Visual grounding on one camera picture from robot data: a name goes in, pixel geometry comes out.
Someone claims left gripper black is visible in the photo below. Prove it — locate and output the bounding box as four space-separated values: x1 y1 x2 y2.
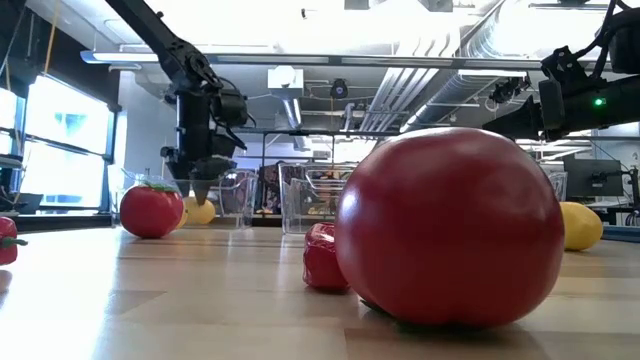
159 87 247 207

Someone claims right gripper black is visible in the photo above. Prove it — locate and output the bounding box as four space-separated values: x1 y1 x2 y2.
482 77 592 142

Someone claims orange fruit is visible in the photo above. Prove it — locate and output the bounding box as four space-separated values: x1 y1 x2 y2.
180 196 217 226

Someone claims red tomato with green stem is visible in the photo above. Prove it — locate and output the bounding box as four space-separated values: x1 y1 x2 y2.
119 182 185 240

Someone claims yellow lemon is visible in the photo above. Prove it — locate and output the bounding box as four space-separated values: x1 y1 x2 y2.
558 201 605 252

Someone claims small red bell pepper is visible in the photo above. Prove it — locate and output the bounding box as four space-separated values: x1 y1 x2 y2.
0 216 29 267
302 221 351 293

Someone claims clear plastic basket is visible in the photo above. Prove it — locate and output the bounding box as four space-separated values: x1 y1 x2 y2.
547 171 569 204
119 167 259 230
278 162 359 235

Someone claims black computer monitor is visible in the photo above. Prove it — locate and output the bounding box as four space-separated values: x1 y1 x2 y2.
563 158 625 199

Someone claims white ceiling box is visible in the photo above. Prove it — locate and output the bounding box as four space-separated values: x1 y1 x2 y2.
267 66 305 91

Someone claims long ceiling light bar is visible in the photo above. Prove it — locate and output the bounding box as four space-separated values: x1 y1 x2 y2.
79 49 544 71

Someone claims silver ventilation duct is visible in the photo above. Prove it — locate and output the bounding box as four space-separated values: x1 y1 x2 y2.
399 0 539 134

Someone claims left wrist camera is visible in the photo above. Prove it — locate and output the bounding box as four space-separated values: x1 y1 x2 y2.
212 88 250 127

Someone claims black overhead camera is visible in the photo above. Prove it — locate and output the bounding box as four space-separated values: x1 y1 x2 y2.
329 78 350 100

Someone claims yellow cord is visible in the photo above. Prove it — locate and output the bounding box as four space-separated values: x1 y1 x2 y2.
43 0 60 74

